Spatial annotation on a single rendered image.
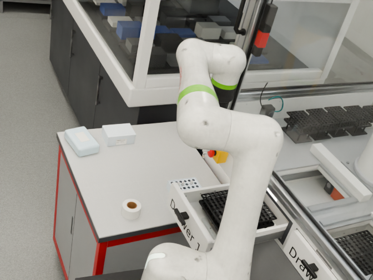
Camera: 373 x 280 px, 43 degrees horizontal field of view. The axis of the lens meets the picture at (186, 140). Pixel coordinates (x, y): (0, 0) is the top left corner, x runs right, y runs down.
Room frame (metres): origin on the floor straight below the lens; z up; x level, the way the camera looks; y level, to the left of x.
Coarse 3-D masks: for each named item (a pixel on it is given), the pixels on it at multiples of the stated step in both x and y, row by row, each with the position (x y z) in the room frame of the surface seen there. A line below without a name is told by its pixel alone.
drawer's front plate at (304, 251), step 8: (296, 232) 1.21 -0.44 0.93; (288, 240) 1.22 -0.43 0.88; (296, 240) 1.20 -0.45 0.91; (304, 240) 1.19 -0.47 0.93; (288, 248) 1.21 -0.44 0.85; (296, 248) 1.18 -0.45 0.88; (304, 248) 1.16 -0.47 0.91; (288, 256) 1.20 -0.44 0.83; (296, 256) 1.17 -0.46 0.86; (304, 256) 1.15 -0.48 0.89; (312, 256) 1.13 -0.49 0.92; (296, 264) 1.16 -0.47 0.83; (320, 264) 1.10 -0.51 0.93; (304, 272) 1.13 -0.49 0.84; (320, 272) 1.09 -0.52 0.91; (328, 272) 1.07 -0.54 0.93
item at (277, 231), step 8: (224, 184) 1.41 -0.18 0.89; (184, 192) 1.31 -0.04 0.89; (192, 192) 1.33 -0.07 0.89; (200, 192) 1.35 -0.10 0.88; (208, 192) 1.37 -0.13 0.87; (192, 200) 1.33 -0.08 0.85; (264, 200) 1.41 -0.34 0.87; (200, 208) 1.31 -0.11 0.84; (272, 208) 1.37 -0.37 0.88; (200, 216) 1.27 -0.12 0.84; (280, 216) 1.33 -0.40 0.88; (280, 224) 1.31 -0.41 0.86; (208, 232) 1.20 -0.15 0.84; (216, 232) 1.21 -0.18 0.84; (256, 232) 1.20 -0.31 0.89; (264, 232) 1.22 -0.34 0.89; (272, 232) 1.24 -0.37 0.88; (280, 232) 1.26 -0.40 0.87; (256, 240) 1.20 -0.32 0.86; (264, 240) 1.22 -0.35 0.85
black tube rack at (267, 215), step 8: (216, 192) 1.35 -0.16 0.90; (224, 192) 1.36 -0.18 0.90; (200, 200) 1.32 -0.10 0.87; (216, 200) 1.34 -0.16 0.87; (224, 200) 1.32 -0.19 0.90; (208, 208) 1.29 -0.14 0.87; (216, 208) 1.30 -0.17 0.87; (264, 208) 1.33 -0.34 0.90; (208, 216) 1.25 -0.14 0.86; (216, 216) 1.26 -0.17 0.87; (264, 216) 1.29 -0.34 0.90; (272, 216) 1.30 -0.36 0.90; (216, 224) 1.22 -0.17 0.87; (264, 224) 1.28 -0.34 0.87; (272, 224) 1.29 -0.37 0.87
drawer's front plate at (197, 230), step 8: (176, 184) 1.30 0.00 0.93; (176, 192) 1.27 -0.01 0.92; (168, 200) 1.30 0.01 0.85; (176, 200) 1.26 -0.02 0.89; (184, 200) 1.23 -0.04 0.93; (184, 208) 1.21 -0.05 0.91; (192, 208) 1.20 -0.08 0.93; (176, 216) 1.24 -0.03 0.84; (192, 216) 1.17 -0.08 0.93; (192, 224) 1.16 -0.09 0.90; (200, 224) 1.14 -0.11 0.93; (184, 232) 1.18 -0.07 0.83; (192, 232) 1.15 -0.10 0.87; (200, 232) 1.11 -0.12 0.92; (192, 240) 1.14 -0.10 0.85; (200, 240) 1.10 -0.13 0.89; (208, 240) 1.08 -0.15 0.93; (192, 248) 1.12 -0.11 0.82; (200, 248) 1.09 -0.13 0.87; (208, 248) 1.07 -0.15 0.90
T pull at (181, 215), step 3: (174, 210) 1.19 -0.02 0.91; (177, 210) 1.19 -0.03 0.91; (177, 213) 1.18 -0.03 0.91; (180, 213) 1.18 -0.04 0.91; (183, 213) 1.18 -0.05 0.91; (186, 213) 1.19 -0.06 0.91; (177, 216) 1.17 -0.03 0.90; (180, 216) 1.17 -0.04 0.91; (183, 216) 1.17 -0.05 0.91; (186, 216) 1.18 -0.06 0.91; (180, 219) 1.15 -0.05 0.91; (183, 219) 1.16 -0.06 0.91; (180, 222) 1.15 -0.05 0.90; (183, 222) 1.14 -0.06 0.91; (183, 225) 1.14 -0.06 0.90
